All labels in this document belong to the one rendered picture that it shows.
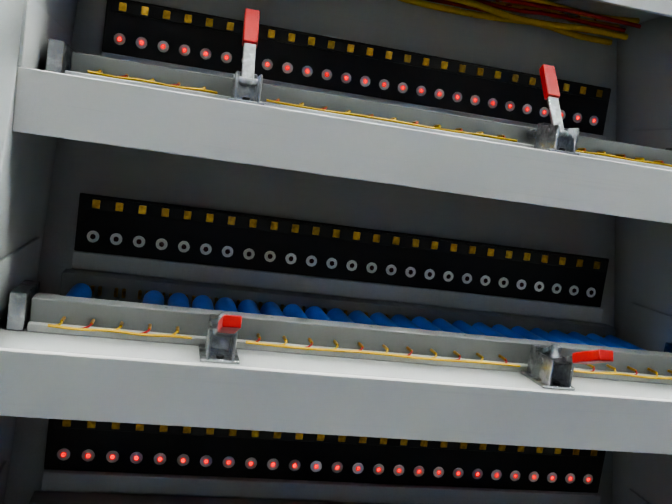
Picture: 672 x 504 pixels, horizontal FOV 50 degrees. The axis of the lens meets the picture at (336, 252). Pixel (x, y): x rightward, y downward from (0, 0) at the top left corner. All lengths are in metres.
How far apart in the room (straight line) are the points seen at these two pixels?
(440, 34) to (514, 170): 0.29
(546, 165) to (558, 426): 0.21
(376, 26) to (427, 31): 0.06
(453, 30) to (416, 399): 0.46
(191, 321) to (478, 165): 0.26
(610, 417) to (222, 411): 0.31
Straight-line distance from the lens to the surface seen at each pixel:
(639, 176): 0.67
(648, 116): 0.87
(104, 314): 0.57
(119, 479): 0.69
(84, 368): 0.52
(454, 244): 0.74
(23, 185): 0.62
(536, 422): 0.60
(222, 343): 0.55
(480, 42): 0.87
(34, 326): 0.57
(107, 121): 0.55
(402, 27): 0.84
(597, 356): 0.55
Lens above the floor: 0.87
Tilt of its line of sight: 10 degrees up
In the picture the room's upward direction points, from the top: 4 degrees clockwise
